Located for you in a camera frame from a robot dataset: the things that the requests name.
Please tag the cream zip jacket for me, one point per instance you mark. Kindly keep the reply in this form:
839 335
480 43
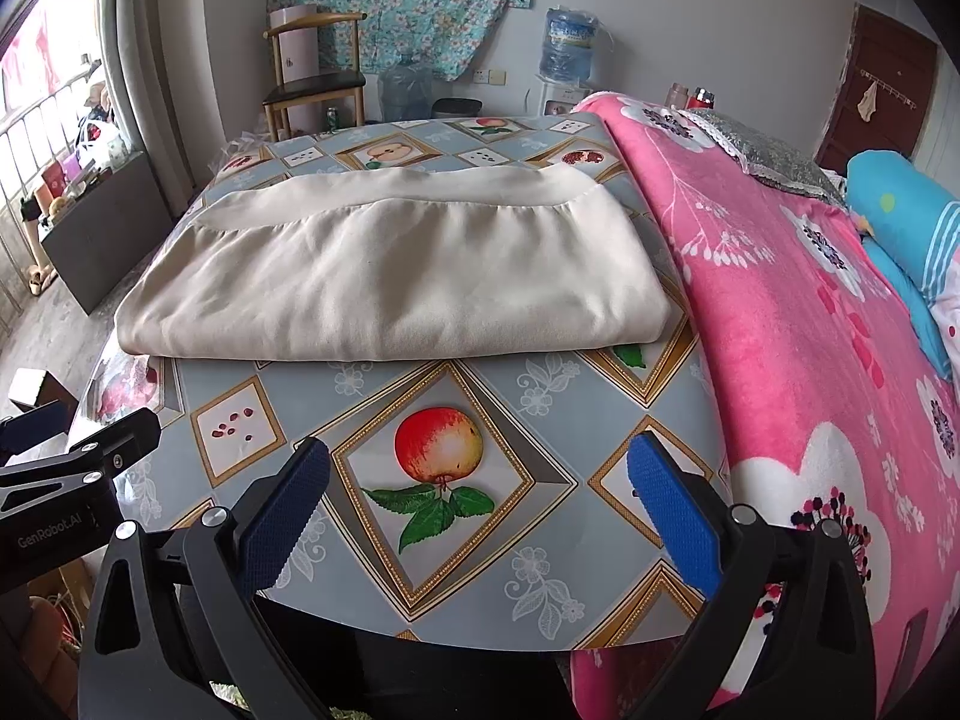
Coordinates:
375 277

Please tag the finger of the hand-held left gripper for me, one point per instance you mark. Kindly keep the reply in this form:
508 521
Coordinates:
120 439
34 427

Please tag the blue pillow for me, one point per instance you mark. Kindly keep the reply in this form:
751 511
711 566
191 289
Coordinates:
900 225

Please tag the grey curtain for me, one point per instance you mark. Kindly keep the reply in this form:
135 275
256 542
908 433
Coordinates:
150 52

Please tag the white wall socket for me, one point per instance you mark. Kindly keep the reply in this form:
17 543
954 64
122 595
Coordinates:
489 77

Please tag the blue water dispenser bottle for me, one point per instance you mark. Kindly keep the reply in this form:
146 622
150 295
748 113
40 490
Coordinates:
570 45

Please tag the dark grey cabinet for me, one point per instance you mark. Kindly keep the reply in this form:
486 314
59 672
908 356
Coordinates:
112 232

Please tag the grey sequin lace cloth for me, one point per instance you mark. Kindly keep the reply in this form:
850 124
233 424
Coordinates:
772 154

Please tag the green drink can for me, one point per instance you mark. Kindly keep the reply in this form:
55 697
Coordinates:
331 118

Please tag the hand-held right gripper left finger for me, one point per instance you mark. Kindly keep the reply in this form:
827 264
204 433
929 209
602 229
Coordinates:
289 510

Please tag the empty blue water jug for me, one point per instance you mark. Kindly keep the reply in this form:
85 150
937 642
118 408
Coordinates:
405 90

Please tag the assorted household clutter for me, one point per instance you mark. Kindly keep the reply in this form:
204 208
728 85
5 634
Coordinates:
97 135

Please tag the white water dispenser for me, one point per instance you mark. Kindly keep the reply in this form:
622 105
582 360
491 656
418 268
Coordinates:
562 101

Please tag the fruit print tablecloth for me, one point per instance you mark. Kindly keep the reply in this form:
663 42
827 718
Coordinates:
525 465

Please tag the pink floral blanket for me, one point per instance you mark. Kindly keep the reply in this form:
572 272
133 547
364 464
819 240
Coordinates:
787 315

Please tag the black rice cooker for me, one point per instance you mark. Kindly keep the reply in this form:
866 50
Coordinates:
456 109

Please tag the brown wooden door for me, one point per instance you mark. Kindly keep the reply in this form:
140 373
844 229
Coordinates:
877 90

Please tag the small cardboard box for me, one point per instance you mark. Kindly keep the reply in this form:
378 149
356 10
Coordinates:
41 390

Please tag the wooden chair with dark seat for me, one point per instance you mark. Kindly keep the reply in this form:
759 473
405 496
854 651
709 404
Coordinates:
315 86

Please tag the small beige hanging cloth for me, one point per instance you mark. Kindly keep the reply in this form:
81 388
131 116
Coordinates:
868 101

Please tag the red bottle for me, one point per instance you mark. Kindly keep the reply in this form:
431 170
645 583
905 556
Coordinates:
700 98

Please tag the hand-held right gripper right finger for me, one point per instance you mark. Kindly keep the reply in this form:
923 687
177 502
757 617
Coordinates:
671 510

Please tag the pale tall cylinder container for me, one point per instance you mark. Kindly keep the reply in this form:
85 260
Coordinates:
294 45

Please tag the pale pink bottle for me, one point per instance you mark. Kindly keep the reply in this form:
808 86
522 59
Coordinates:
678 94

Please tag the metal balcony railing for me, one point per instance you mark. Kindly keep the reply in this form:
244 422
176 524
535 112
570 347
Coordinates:
30 187

